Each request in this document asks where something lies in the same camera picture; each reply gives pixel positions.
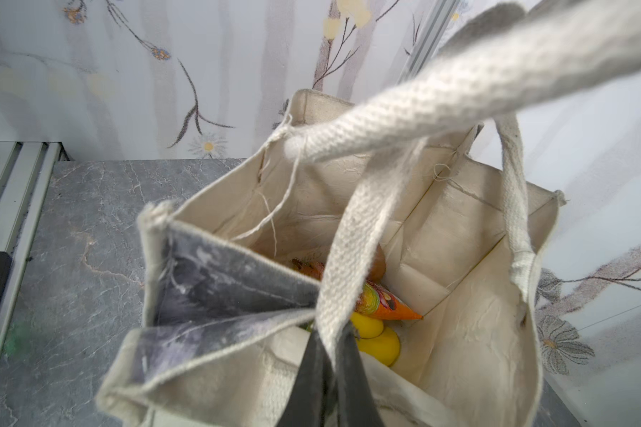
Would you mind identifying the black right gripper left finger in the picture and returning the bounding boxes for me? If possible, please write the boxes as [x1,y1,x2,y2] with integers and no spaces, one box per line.
[277,331,333,427]

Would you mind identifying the cream canvas tote bag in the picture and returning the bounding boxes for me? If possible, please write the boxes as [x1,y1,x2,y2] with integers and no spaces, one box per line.
[96,1,641,426]

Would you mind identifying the orange candy bag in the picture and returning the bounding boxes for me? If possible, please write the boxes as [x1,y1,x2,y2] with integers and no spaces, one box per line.
[292,259,423,320]

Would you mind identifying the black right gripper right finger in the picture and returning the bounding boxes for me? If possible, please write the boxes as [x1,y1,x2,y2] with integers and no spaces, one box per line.
[335,322,384,427]

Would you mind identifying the aluminium rail base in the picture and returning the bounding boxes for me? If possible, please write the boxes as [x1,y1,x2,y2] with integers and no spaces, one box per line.
[0,142,66,359]

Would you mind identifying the yellow banana bunch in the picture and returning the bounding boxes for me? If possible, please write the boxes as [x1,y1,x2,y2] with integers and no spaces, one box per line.
[345,312,412,367]

